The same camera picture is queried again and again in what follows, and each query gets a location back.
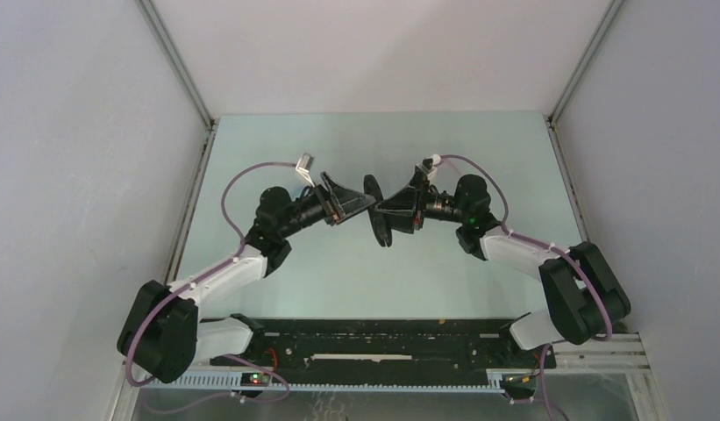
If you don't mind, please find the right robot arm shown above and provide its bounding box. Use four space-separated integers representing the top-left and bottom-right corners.
363 166 631 367

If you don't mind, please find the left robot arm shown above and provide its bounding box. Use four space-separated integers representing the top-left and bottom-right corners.
117 173 378 383

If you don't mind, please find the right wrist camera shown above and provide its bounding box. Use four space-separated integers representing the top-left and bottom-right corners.
420 154 443 179

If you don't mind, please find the grey cable duct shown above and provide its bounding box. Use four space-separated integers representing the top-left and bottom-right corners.
144 370 504 394

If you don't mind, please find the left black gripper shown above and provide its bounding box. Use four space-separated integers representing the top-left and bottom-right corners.
279 172 374 239

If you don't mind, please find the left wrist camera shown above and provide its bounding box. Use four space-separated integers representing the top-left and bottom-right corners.
295 153 316 187

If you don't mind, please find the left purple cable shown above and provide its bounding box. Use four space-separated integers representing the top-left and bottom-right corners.
124 161 303 389

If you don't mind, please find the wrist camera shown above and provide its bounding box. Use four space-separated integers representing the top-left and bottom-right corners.
420 154 443 179
295 153 316 187

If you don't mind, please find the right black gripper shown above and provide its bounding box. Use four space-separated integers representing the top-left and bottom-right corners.
375 171 468 235

